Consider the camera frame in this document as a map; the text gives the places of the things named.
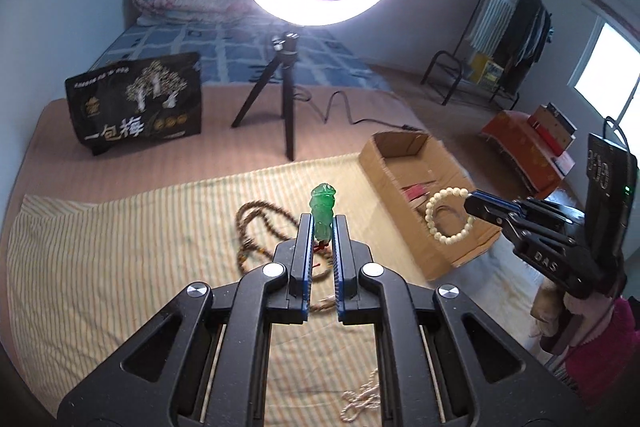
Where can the striped hanging towel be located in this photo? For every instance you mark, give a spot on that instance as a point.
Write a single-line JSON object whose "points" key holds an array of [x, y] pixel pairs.
{"points": [[489, 25]]}

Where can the dark hanging clothes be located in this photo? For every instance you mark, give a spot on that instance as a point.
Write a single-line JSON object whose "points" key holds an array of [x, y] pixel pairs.
{"points": [[522, 44]]}

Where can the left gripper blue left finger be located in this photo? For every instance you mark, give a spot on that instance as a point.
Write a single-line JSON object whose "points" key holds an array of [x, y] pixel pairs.
{"points": [[202, 360]]}

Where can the red strap wristwatch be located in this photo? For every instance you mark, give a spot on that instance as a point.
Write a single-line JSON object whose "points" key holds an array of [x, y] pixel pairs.
{"points": [[416, 194]]}

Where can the open cardboard box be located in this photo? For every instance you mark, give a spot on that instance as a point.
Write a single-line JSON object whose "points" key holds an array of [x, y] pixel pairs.
{"points": [[440, 235]]}

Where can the yellow box on rack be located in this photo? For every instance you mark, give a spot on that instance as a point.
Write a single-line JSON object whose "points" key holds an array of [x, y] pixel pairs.
{"points": [[484, 70]]}

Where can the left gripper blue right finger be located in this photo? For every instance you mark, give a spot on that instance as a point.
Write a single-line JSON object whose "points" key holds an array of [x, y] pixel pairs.
{"points": [[442, 361]]}

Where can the tan mattress cover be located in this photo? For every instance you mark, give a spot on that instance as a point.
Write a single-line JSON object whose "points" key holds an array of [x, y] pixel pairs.
{"points": [[56, 165]]}

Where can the black clothes rack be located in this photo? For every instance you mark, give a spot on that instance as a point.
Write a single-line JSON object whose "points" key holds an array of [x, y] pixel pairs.
{"points": [[449, 71]]}

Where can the black phone on mount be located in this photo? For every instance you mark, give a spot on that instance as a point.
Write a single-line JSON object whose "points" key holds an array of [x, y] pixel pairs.
{"points": [[612, 172]]}

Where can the yellow striped cloth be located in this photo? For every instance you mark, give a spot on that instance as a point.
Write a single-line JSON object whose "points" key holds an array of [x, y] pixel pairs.
{"points": [[84, 277]]}

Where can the pink sleeve forearm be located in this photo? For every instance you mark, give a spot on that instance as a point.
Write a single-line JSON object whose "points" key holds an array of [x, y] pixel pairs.
{"points": [[596, 365]]}

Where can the black printed snack bag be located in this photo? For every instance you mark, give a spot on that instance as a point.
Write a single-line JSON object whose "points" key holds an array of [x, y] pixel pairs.
{"points": [[153, 99]]}

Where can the right hand white glove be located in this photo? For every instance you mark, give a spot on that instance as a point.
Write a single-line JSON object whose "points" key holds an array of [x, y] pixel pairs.
{"points": [[556, 325]]}

